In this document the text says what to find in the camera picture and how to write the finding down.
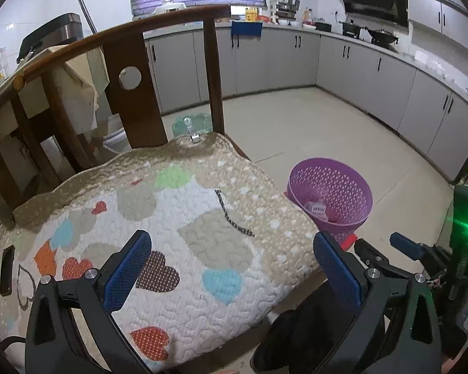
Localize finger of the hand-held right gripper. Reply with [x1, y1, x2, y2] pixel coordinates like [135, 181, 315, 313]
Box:
[354, 237, 411, 280]
[389, 232, 448, 278]

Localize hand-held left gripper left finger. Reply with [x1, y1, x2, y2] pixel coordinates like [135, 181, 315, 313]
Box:
[24, 230, 153, 374]

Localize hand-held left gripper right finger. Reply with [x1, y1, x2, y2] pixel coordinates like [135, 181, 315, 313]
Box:
[313, 232, 441, 374]

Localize purple plastic basket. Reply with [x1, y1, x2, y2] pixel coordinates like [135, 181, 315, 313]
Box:
[286, 158, 374, 242]

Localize grey medicine box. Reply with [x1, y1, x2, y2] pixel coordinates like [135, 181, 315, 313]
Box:
[305, 200, 328, 221]

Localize dark rounded object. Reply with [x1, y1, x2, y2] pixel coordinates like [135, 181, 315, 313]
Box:
[251, 308, 359, 374]

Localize quilted heart print blanket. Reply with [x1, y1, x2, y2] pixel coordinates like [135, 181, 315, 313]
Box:
[0, 132, 328, 374]

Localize black rectangular device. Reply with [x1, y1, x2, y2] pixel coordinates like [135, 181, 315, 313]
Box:
[0, 245, 15, 297]

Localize green clear plastic bag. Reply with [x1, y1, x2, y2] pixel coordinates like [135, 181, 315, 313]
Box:
[172, 112, 213, 137]

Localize brown wooden chair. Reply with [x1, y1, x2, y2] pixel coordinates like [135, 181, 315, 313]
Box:
[0, 5, 254, 219]

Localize black wok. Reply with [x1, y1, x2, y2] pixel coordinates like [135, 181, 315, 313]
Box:
[366, 26, 399, 45]

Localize beige cardboard box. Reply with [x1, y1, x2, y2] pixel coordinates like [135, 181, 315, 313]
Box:
[43, 45, 110, 135]

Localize black cooking pot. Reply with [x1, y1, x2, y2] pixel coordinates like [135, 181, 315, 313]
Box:
[342, 21, 363, 39]

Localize grey kitchen base cabinets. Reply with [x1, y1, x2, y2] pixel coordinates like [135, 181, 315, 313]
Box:
[144, 27, 468, 182]

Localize black range hood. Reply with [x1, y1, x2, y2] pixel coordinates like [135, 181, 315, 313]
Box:
[333, 0, 409, 28]

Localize stainless steel bin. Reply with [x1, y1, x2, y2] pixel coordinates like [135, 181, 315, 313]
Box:
[16, 13, 82, 61]

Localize blue hanging towel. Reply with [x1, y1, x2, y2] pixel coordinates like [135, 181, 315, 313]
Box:
[231, 21, 263, 40]

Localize metal dish rack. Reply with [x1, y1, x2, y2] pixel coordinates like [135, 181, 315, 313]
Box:
[271, 0, 301, 24]

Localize grey kitchen wall cabinets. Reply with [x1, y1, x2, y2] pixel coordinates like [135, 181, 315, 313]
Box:
[298, 0, 468, 53]

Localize mop handle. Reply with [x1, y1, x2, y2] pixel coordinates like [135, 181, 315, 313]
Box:
[71, 0, 98, 34]

